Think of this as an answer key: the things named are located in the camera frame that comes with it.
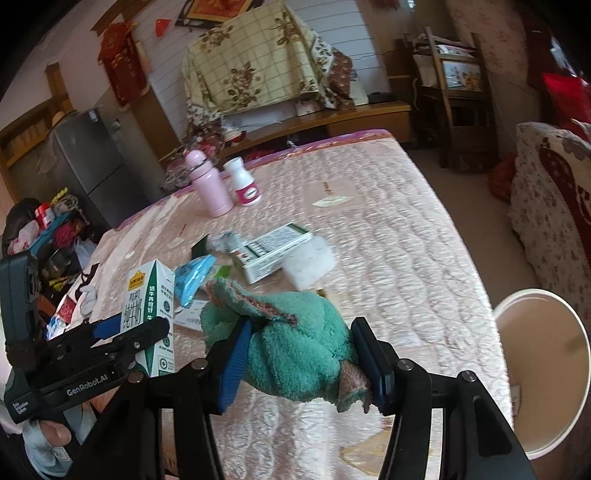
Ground red cushion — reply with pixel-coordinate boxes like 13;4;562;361
542;73;591;136

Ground wooden low cabinet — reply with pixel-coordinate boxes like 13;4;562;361
159;99;413;172

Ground white paper leaflet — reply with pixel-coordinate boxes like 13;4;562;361
173;298;214;331

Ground red gold framed picture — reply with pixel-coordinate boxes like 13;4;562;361
177;0;253;29

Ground clutter pile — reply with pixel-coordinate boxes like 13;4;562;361
0;188;101;298

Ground cream plastic bin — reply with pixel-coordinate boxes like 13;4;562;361
493;288;591;460

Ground wooden shelf rack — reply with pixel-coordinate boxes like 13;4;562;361
403;27;500;172

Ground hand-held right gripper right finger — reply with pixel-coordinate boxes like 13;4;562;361
349;317;539;480

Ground crumpled grey wrapper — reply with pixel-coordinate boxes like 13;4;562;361
210;232;246;254

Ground yellow floral blanket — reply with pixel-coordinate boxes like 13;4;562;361
181;0;342;116

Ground red bag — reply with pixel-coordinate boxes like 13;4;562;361
488;154;519;205

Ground green fluffy towel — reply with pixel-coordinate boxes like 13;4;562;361
199;278;376;414

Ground person's left hand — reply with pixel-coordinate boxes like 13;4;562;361
21;406;100;478

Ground grey refrigerator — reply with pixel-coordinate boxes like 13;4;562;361
48;108;151;229

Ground brown floral cloth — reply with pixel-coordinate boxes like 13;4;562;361
323;46;366;110

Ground bed with red floral blanket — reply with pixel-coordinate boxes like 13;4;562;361
507;121;591;326

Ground white tissue pack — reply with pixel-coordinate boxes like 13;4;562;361
281;237;336;291

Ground framed flower picture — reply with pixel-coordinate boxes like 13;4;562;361
438;58;484;91

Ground white bottle pink label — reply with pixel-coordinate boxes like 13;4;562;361
223;157;262;207

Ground red wall hanging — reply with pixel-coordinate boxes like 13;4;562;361
98;21;149;110

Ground blue plastic packet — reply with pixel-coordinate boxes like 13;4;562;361
174;255;218;309

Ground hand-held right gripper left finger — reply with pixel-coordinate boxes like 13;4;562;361
76;318;254;480

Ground white green medicine box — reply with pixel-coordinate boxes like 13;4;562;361
231;223;314;284

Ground green white milk carton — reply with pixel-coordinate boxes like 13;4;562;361
121;259;177;378

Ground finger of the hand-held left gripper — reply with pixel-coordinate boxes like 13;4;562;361
108;317;171;367
51;318;127;352

